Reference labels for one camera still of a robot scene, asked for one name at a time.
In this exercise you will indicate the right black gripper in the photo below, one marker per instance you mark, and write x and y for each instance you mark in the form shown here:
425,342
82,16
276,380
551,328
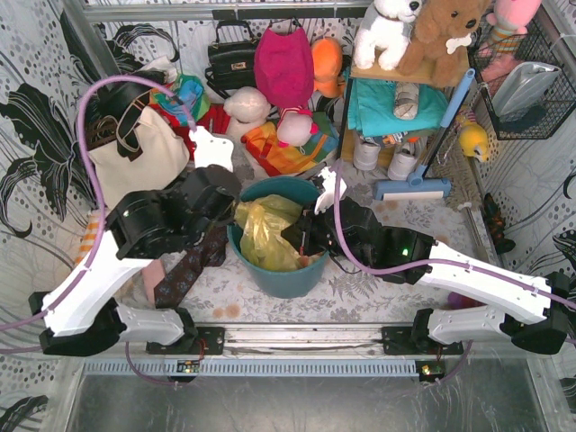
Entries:
308,231

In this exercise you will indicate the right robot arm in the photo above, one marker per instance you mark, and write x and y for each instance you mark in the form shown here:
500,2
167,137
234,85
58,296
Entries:
529,311

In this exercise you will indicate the brown floral necktie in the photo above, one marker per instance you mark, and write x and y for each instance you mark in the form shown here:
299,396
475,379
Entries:
180,279

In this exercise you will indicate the pink soft pad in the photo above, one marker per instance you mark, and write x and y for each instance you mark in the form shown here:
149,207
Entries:
152,275

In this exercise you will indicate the orange checkered towel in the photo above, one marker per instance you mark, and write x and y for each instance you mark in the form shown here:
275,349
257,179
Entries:
88,238

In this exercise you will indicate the colourful scarf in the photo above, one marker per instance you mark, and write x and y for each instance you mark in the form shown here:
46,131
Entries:
190,91

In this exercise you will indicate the pink white plush doll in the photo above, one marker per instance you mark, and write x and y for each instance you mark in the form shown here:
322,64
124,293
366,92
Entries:
295,127

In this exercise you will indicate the teal folded cloth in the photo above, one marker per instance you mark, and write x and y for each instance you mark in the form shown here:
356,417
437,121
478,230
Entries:
371,106

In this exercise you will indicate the orange plush toy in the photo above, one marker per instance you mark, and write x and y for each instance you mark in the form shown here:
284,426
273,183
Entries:
327,58

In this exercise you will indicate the black metal shelf rack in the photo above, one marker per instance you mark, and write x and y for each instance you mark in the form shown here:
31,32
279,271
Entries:
345,147

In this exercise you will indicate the black leather handbag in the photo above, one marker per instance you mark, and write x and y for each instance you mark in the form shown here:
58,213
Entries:
232,64

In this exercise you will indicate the grey patterned rolled cloth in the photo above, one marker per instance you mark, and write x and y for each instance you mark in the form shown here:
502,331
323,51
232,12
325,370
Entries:
406,100

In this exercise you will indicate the white fluffy plush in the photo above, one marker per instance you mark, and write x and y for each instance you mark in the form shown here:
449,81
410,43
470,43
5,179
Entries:
248,109

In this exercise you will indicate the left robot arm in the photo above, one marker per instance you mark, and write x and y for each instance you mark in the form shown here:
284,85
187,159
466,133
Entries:
81,316

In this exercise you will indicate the rainbow striped bag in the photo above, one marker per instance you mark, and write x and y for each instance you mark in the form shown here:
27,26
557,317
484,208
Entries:
266,156

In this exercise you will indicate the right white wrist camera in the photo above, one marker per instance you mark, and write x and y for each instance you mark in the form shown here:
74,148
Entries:
327,178

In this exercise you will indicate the red garment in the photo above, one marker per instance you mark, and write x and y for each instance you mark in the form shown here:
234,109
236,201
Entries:
215,121

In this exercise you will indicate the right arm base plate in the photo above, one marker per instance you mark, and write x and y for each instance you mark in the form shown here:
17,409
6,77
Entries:
398,341

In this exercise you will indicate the magenta orange cloth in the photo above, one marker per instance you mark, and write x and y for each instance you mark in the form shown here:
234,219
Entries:
456,301

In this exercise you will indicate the cream canvas tote bag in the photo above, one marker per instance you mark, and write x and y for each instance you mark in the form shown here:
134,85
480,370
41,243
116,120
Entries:
161,158

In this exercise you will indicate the brown plush dog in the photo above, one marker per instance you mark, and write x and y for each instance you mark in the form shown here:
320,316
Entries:
440,35

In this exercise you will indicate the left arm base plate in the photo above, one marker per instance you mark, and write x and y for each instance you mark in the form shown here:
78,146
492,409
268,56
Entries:
209,341

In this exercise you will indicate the silver pouch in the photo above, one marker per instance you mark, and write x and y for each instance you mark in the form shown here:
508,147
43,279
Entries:
523,86

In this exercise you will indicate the yellow trash bag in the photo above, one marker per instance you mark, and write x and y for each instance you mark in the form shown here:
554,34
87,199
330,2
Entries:
262,244

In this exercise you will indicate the white plush dog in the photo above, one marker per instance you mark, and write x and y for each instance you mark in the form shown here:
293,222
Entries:
384,33

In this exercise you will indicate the teal trash bin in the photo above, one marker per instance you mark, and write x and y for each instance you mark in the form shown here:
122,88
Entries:
282,285

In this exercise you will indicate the pink plush toy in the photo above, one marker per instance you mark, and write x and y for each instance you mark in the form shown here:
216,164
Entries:
508,21

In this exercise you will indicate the yellow plush duck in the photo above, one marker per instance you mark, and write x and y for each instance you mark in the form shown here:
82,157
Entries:
472,137

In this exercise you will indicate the black wire basket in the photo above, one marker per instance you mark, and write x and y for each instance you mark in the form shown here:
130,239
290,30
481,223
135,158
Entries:
538,121

